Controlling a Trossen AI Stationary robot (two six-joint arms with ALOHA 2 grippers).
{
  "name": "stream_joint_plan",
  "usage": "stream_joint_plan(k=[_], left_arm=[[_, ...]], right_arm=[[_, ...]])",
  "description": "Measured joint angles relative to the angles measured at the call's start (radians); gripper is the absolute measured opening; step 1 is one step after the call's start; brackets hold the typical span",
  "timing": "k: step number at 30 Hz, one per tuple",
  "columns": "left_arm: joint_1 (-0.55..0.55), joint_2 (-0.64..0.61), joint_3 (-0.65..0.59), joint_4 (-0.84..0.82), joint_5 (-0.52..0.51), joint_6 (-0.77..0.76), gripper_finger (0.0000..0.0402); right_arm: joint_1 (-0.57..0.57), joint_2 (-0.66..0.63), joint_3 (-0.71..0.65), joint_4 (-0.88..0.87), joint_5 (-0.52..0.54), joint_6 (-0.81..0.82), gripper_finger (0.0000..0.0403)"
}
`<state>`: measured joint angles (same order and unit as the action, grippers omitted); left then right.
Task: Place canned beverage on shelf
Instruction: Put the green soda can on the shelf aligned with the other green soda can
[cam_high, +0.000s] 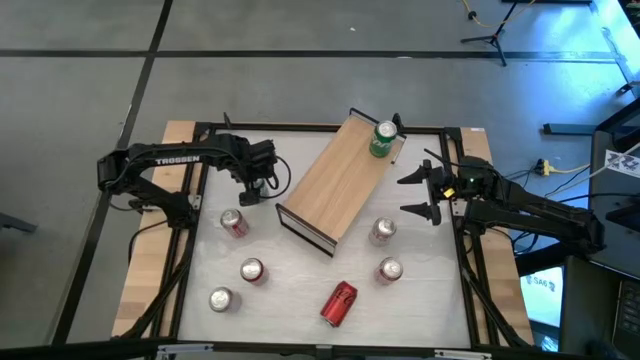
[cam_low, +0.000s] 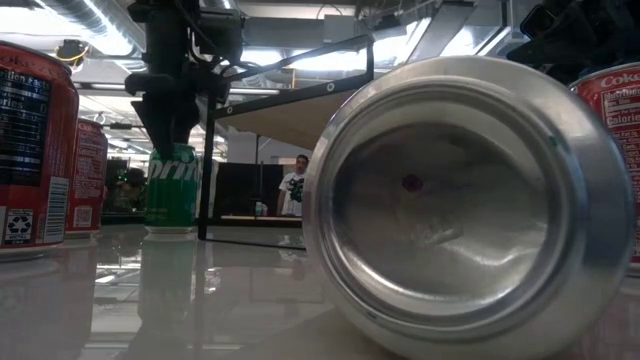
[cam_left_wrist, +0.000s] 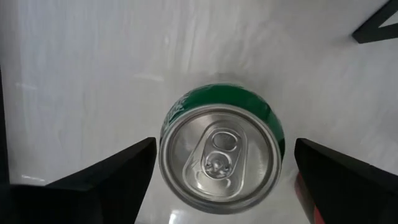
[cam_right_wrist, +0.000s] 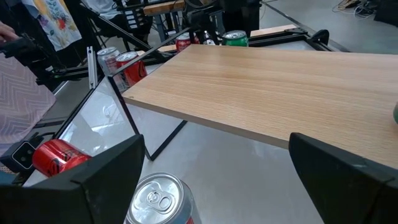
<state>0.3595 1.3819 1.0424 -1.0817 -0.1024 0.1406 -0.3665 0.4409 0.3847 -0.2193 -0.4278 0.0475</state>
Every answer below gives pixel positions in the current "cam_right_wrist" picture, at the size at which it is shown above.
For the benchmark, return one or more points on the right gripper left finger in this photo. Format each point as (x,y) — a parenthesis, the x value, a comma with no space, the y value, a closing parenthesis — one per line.
(93,199)

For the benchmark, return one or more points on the red Coca-Cola can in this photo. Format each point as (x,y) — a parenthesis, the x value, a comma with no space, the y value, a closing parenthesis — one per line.
(56,157)
(183,43)
(133,71)

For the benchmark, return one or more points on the person's hand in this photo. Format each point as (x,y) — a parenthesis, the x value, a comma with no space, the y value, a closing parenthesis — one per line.
(7,31)

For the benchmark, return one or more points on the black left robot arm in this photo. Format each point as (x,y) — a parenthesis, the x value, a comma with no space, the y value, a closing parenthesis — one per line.
(202,20)

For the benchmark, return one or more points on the silver aluminium extrusion bar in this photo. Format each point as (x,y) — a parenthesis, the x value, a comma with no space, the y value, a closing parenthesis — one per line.
(91,67)

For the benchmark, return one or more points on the green Sprite can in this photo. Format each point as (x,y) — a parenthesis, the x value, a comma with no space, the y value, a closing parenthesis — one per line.
(396,113)
(235,39)

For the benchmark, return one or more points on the small black camera box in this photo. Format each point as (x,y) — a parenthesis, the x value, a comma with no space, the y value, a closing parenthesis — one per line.
(20,157)

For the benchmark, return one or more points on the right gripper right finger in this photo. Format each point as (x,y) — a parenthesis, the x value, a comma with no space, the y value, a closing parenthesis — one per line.
(348,193)

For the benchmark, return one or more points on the light wooden board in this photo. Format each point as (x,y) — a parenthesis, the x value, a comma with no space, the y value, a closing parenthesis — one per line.
(264,93)

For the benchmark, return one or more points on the wooden table side board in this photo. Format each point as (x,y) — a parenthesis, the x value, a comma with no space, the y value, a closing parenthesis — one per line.
(273,30)

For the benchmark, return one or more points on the chevron pattern cloth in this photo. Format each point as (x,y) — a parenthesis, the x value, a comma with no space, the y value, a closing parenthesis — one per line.
(21,102)

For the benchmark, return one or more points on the floral print cloth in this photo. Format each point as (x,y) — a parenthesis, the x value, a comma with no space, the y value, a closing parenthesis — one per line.
(56,21)

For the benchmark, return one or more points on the silver Diet Coke can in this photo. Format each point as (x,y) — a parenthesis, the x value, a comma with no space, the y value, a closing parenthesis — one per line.
(107,62)
(158,199)

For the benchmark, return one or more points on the black table frame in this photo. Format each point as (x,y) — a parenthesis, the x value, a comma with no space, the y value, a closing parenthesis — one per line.
(280,40)

